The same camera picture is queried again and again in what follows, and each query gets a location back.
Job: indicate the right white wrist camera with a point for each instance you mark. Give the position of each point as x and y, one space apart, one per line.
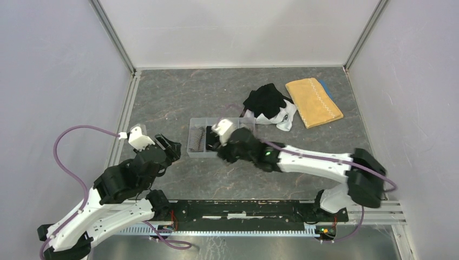
224 129

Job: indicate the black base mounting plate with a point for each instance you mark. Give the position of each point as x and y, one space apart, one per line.
245 215

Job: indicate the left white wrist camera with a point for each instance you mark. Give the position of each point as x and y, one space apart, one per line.
137 137

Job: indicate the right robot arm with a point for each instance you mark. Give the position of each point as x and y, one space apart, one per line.
359 175

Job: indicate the clear plastic organizer box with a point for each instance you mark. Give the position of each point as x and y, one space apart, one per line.
241 122

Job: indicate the white underwear black waistband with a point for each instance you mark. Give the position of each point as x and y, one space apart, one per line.
282 120

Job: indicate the black underwear beige waistband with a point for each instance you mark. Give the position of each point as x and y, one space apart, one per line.
212 140

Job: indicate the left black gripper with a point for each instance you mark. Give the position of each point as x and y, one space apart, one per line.
174 148

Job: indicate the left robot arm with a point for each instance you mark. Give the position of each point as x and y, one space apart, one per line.
88 224

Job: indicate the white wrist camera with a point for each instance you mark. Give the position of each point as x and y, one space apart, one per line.
137 137
224 129

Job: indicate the blue cloth under towel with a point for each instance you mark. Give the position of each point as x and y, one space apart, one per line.
327 90

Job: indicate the folded yellow towel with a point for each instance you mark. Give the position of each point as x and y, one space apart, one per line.
314 105

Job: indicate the grey striped rolled cloth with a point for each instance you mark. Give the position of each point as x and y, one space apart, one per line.
196 139

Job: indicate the aluminium frame rail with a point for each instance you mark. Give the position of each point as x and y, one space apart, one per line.
389 213

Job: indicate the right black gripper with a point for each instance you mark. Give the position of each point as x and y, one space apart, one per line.
223 151

